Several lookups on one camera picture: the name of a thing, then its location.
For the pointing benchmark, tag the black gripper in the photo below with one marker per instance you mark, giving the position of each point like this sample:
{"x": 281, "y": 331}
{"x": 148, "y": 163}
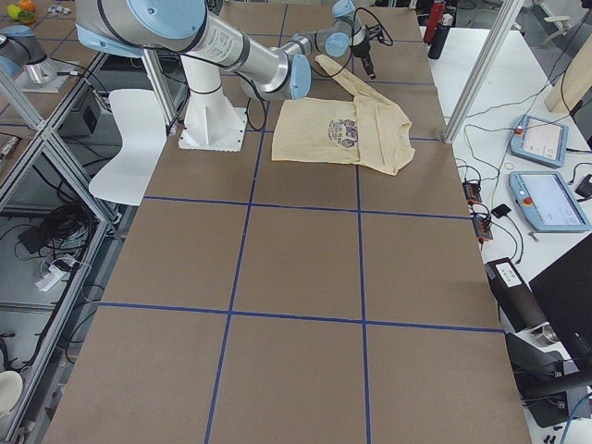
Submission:
{"x": 363, "y": 47}

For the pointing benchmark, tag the cream long-sleeve graphic shirt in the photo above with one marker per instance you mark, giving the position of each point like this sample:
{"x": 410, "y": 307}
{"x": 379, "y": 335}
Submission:
{"x": 369, "y": 131}

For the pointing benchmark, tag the neighbouring robot arm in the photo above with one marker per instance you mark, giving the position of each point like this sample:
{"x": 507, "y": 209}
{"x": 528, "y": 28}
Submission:
{"x": 26, "y": 62}

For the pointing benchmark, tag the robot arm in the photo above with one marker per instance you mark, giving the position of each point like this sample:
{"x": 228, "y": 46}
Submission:
{"x": 126, "y": 28}

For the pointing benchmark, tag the black bottle steel cap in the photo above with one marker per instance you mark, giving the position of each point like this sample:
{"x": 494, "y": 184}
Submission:
{"x": 440, "y": 36}

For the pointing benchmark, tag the red bottle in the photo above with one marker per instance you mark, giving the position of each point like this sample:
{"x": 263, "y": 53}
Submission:
{"x": 436, "y": 12}

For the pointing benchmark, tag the orange black circuit board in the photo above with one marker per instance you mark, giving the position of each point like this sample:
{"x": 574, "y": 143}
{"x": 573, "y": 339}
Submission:
{"x": 472, "y": 192}

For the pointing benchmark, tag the blue teach pendant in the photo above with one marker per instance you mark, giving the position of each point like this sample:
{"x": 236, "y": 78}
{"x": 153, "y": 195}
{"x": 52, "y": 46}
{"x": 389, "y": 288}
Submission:
{"x": 547, "y": 203}
{"x": 540, "y": 141}

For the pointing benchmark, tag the white chair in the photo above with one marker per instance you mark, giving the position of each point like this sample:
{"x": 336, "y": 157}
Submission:
{"x": 142, "y": 127}

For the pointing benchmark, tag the black monitor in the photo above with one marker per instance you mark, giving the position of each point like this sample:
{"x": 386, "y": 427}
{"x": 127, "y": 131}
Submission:
{"x": 563, "y": 292}

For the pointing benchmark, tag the white power strip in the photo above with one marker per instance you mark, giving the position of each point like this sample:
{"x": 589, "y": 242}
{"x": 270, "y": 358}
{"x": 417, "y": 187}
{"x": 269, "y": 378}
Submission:
{"x": 48, "y": 280}

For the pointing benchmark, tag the aluminium frame post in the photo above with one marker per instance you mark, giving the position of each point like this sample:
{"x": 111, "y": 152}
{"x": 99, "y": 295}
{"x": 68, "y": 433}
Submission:
{"x": 494, "y": 41}

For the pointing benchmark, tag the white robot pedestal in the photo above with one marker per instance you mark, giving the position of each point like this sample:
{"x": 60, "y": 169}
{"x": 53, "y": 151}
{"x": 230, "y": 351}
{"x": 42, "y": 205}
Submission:
{"x": 211, "y": 122}

